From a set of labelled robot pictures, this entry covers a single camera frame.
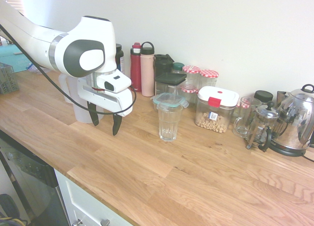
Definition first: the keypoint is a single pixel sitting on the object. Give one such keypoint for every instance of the stainless steel dishwasher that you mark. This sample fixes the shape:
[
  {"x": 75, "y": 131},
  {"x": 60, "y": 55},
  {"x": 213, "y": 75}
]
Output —
[{"x": 32, "y": 182}]

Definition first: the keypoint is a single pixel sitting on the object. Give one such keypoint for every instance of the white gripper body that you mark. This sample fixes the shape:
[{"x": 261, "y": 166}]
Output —
[{"x": 105, "y": 101}]

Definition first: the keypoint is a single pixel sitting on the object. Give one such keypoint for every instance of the grey plastic basket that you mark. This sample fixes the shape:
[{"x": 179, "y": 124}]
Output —
[{"x": 8, "y": 79}]

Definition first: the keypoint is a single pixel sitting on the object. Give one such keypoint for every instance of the white window blinds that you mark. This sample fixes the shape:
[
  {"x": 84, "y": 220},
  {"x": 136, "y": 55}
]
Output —
[{"x": 16, "y": 1}]

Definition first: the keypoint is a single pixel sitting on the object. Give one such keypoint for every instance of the red water bottle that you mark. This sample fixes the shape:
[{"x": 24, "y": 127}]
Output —
[{"x": 135, "y": 71}]

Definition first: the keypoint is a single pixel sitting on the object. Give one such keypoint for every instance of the clear container dark square lid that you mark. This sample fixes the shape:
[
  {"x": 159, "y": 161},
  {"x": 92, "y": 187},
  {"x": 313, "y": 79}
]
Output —
[{"x": 169, "y": 79}]

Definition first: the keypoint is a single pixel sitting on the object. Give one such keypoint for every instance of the white cabinet drawer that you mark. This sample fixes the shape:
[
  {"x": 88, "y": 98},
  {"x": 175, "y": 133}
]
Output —
[{"x": 86, "y": 204}]

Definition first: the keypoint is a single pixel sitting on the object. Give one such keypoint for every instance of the clear drinking glass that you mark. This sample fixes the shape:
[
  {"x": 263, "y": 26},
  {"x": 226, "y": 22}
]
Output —
[{"x": 169, "y": 123}]

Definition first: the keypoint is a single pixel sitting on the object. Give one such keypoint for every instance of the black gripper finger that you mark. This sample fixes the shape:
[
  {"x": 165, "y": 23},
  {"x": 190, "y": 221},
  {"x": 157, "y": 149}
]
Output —
[
  {"x": 93, "y": 114},
  {"x": 117, "y": 124}
]

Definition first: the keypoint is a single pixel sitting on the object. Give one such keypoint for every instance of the black shaker bottle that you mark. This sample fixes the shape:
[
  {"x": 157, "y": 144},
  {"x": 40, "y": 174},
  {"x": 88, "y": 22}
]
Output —
[{"x": 162, "y": 63}]

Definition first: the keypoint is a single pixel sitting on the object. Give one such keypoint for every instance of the teal bread box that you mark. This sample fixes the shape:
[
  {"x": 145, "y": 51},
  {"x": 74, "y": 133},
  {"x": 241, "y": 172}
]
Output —
[{"x": 12, "y": 60}]

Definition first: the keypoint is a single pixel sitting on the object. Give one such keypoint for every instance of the pink water bottle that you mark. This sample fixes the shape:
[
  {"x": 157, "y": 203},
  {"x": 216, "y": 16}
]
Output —
[{"x": 147, "y": 74}]

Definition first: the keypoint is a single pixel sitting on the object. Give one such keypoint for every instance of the glass jar red checkered lid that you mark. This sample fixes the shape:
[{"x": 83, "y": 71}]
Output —
[
  {"x": 237, "y": 112},
  {"x": 191, "y": 71},
  {"x": 208, "y": 75}
]

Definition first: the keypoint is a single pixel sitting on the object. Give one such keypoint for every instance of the yogurt cup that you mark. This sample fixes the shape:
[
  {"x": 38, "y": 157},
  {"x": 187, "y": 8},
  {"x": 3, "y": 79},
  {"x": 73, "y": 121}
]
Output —
[{"x": 3, "y": 42}]

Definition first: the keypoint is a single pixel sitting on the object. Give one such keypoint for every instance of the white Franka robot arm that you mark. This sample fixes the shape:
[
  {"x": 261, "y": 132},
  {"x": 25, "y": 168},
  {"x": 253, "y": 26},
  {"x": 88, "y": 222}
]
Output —
[{"x": 36, "y": 39}]

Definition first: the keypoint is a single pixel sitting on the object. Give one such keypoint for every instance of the glass French press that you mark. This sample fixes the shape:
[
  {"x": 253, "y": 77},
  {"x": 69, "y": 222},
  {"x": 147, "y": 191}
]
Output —
[{"x": 262, "y": 128}]

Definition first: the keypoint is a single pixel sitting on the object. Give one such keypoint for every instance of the clear glass mug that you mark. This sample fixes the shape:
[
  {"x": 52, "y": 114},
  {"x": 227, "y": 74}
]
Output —
[{"x": 245, "y": 123}]

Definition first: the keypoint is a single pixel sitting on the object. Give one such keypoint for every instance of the black bag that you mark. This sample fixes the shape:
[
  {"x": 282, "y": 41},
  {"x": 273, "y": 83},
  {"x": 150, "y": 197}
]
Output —
[{"x": 8, "y": 208}]

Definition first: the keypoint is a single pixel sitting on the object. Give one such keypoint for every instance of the cereal container white red lid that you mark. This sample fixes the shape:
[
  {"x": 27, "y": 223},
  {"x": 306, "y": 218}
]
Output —
[{"x": 216, "y": 108}]

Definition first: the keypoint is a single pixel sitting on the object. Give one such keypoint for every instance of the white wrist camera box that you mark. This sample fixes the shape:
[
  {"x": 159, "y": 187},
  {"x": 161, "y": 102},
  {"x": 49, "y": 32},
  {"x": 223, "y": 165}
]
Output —
[{"x": 117, "y": 80}]

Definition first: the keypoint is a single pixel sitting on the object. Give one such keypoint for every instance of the clear zip plastic bag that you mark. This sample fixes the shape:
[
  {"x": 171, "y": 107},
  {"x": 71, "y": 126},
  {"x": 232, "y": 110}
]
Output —
[{"x": 36, "y": 69}]

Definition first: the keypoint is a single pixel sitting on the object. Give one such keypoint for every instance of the glass jar black lid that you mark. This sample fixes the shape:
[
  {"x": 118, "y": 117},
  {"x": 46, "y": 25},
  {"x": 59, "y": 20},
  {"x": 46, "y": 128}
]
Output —
[{"x": 263, "y": 96}]

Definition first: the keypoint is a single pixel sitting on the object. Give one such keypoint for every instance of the shiny metal canister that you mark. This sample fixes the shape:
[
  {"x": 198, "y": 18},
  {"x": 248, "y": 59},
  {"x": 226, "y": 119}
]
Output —
[{"x": 282, "y": 96}]

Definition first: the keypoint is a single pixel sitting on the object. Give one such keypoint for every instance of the stainless steel electric kettle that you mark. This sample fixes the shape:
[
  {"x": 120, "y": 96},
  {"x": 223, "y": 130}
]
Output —
[{"x": 296, "y": 120}]

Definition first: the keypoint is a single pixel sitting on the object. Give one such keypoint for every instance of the glass jar green lid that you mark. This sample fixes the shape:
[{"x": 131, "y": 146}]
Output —
[{"x": 177, "y": 66}]

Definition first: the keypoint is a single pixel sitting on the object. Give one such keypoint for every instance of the glass food container teal lid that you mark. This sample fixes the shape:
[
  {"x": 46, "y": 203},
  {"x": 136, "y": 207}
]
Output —
[{"x": 163, "y": 97}]

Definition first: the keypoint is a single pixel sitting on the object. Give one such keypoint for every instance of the small jar red checkered lid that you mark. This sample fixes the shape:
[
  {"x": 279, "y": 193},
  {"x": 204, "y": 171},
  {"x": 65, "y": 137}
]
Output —
[{"x": 189, "y": 90}]

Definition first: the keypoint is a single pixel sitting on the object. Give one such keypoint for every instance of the translucent pitcher with blue lid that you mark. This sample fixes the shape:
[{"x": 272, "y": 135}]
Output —
[{"x": 81, "y": 114}]

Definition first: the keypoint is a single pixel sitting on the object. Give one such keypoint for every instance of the black Vega protein tub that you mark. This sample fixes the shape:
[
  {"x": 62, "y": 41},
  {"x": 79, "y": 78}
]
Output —
[{"x": 119, "y": 59}]

